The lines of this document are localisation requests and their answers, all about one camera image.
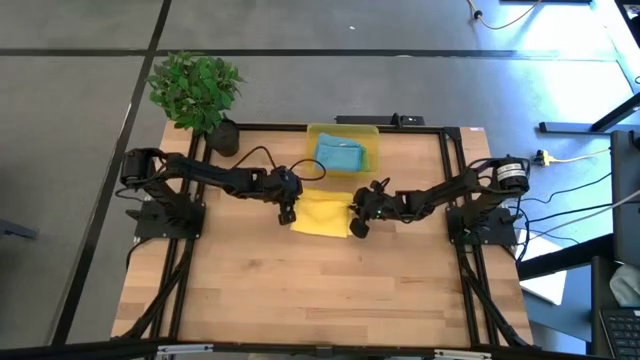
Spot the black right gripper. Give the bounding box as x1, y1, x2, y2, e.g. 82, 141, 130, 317
348, 178, 401, 240

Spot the yellow microfiber towel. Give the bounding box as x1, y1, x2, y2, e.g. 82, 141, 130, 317
289, 188, 356, 240

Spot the blue microfiber towel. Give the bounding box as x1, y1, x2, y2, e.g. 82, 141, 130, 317
313, 132, 364, 174

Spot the black plant pot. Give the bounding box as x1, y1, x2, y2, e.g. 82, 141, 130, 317
205, 118, 242, 158

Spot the yellow translucent plastic bin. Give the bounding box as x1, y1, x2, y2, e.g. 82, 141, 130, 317
305, 123, 381, 180

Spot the black bar device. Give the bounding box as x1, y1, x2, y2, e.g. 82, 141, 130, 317
335, 113, 427, 127

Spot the artificial green leafy plant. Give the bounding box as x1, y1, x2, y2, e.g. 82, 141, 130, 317
146, 50, 246, 135

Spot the white paper sheet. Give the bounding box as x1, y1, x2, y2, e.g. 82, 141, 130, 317
518, 234, 569, 307

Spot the black desk leg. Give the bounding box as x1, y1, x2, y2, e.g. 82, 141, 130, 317
538, 92, 640, 135

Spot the grey computer case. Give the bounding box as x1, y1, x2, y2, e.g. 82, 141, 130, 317
610, 130, 640, 267

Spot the white crumpled cloth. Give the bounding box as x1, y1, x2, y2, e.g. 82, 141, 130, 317
609, 264, 640, 308

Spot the grey floor object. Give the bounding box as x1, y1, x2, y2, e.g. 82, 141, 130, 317
0, 218, 38, 242

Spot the black laptop keyboard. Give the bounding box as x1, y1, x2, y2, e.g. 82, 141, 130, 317
598, 305, 640, 360

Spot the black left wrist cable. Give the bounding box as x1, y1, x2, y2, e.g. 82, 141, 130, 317
231, 145, 328, 183

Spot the black metal table frame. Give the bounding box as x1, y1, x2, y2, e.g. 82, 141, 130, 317
112, 122, 536, 360

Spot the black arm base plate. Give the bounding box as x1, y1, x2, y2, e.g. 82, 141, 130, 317
447, 207, 519, 247
124, 202, 206, 241

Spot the silver frame bracket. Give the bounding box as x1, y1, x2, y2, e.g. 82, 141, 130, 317
155, 343, 216, 359
433, 348, 493, 360

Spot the yellow power cable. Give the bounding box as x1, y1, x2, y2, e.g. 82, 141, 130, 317
552, 147, 612, 165

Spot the white floor cable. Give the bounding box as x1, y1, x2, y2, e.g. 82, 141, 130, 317
466, 0, 544, 31

